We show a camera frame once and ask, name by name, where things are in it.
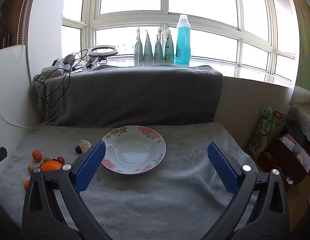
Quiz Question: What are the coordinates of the white board panel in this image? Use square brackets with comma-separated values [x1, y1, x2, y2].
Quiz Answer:
[0, 44, 49, 195]

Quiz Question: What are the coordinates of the plastic-wrapped pink pomelo slice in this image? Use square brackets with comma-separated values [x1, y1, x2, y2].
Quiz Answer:
[78, 139, 92, 153]

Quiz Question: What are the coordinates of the blue detergent bottle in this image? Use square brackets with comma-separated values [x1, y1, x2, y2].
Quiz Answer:
[175, 14, 192, 64]

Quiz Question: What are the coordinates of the dark grey blanket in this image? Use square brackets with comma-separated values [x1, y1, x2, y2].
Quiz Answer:
[32, 65, 223, 128]

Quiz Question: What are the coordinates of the large orange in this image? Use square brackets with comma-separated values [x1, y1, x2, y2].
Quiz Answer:
[40, 160, 63, 172]

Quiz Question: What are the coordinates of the black cable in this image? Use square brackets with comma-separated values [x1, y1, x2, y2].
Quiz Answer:
[33, 49, 95, 112]

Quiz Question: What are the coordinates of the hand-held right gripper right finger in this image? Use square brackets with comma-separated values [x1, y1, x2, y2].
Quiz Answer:
[201, 141, 290, 240]

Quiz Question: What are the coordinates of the white window frame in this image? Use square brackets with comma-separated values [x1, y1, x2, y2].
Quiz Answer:
[62, 0, 299, 85]

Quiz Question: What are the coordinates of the teal floral refill pouch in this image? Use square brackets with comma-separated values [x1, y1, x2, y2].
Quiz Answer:
[154, 29, 164, 62]
[143, 29, 153, 62]
[164, 29, 174, 62]
[134, 27, 144, 62]

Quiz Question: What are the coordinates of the ring light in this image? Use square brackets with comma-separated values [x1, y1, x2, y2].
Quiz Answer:
[86, 45, 118, 68]

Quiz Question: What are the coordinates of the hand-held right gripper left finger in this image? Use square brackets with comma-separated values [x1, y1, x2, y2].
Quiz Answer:
[22, 140, 113, 240]

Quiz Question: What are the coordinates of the white lace cloth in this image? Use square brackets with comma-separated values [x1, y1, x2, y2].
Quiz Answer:
[290, 105, 310, 148]

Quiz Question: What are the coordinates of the white floral plate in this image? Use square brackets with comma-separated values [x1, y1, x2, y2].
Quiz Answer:
[101, 125, 167, 175]

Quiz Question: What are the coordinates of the light grey towel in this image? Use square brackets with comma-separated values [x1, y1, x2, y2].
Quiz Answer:
[0, 122, 260, 240]

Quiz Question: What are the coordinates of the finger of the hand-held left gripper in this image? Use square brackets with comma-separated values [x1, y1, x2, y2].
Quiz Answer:
[0, 144, 8, 167]

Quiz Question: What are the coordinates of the jar with gold lid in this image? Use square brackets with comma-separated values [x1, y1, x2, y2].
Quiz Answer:
[272, 110, 285, 128]

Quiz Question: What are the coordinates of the white bead cord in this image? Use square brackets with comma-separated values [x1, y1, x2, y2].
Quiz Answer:
[17, 0, 36, 60]

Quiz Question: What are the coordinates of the brown cardboard box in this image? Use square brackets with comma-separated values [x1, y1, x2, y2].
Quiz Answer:
[257, 127, 310, 188]

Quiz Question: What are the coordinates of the green wall painting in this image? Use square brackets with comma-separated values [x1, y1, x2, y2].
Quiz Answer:
[292, 0, 310, 90]

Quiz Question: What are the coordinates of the white power strip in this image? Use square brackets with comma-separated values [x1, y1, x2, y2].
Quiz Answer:
[42, 66, 64, 77]

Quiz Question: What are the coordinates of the green snack packet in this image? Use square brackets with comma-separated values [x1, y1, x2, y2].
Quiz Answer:
[249, 106, 277, 159]

